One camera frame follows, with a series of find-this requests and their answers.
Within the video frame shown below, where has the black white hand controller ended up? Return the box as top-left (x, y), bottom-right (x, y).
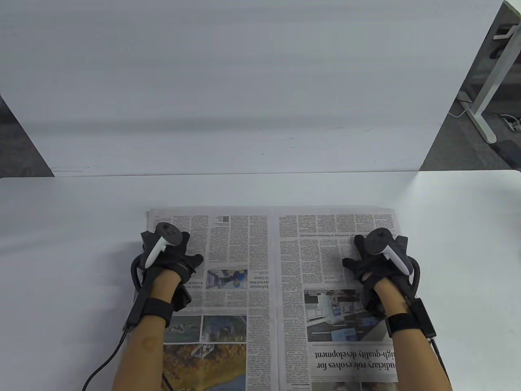
top-left (363, 228), bottom-right (410, 276)
top-left (144, 222), bottom-right (183, 269)

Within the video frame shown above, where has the white partition board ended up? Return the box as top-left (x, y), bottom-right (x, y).
top-left (0, 0), bottom-right (505, 177)

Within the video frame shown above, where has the black white right hand controller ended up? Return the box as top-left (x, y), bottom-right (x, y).
top-left (363, 228), bottom-right (410, 276)

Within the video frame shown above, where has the person's left hand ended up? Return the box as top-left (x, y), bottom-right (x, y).
top-left (140, 230), bottom-right (204, 286)

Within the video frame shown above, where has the person's right forearm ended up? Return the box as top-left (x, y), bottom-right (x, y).
top-left (372, 279), bottom-right (453, 391)

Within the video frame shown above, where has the black forearm sensor strap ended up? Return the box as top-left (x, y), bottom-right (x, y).
top-left (385, 299), bottom-right (438, 339)
top-left (123, 269), bottom-right (174, 331)

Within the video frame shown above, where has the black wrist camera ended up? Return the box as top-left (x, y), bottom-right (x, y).
top-left (173, 287), bottom-right (193, 312)
top-left (364, 293), bottom-right (387, 321)

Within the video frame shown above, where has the white table leg frame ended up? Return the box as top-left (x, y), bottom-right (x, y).
top-left (457, 0), bottom-right (521, 144)

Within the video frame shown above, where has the person's right hand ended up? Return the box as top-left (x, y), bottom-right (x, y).
top-left (342, 234), bottom-right (412, 294)

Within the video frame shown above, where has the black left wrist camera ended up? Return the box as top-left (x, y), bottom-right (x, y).
top-left (173, 287), bottom-right (193, 312)

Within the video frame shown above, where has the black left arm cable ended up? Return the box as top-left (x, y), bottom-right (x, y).
top-left (83, 255), bottom-right (147, 391)

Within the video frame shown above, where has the printed newspaper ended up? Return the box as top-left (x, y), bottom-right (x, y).
top-left (147, 208), bottom-right (402, 391)

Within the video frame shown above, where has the black white left hand controller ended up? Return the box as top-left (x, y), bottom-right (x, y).
top-left (144, 222), bottom-right (183, 269)

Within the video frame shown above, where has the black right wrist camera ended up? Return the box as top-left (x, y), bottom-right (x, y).
top-left (364, 293), bottom-right (387, 321)

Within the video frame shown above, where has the person's left forearm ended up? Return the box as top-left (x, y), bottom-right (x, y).
top-left (112, 269), bottom-right (182, 391)

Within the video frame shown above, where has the black left forearm sensor strap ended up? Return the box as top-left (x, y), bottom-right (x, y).
top-left (123, 269), bottom-right (174, 331)

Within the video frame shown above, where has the black right forearm sensor strap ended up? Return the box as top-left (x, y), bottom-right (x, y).
top-left (385, 299), bottom-right (438, 339)

